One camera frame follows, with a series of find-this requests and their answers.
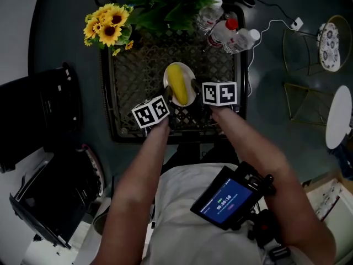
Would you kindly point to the yellow banana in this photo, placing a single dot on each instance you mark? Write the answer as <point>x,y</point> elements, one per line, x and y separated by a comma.
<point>177,84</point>

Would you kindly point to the person's left forearm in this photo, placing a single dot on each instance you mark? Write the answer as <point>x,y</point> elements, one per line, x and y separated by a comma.
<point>132,189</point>

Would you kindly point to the white plug adapter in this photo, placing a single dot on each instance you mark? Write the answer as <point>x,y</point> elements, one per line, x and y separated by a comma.
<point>297,23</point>

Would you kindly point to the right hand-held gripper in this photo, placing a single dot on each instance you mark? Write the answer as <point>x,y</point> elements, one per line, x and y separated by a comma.
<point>219,92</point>

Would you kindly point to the white round side table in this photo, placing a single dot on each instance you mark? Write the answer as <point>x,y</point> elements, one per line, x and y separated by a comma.
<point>339,117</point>

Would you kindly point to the brown wicker chair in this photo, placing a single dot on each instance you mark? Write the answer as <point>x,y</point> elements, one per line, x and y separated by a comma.
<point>100,222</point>

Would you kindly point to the white plate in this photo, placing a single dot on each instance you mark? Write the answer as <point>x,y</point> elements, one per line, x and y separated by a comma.
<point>190,74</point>

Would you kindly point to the sunflower bouquet pot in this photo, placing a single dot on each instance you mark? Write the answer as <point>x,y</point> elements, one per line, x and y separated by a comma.
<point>110,29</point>

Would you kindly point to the floral seat cushion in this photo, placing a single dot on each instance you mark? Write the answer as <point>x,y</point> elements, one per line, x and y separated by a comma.
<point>329,47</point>

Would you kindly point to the person's right forearm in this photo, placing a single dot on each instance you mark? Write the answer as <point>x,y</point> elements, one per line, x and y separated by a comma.
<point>262,153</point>

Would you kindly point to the person's white clothing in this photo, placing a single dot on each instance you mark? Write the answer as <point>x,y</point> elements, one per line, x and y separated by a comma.
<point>182,230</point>

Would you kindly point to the red cap water bottle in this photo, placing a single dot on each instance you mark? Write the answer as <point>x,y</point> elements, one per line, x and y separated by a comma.
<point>222,33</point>

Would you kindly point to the black monitor screen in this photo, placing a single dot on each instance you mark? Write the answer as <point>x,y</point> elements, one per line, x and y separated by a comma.
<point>226,203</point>

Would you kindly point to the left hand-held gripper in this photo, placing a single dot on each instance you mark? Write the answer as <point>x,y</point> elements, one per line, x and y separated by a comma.
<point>149,112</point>

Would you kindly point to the table with flower vase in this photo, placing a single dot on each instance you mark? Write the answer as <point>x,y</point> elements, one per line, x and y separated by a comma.
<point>138,73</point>

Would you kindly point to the green potted plant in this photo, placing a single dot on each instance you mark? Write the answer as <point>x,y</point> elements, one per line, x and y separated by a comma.
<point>165,7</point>

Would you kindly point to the white curved counter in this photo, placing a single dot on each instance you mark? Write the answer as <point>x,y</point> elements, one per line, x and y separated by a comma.
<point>80,247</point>

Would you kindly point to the white cap water bottle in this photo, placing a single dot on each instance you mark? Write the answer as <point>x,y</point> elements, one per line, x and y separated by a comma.
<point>211,14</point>
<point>242,40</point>

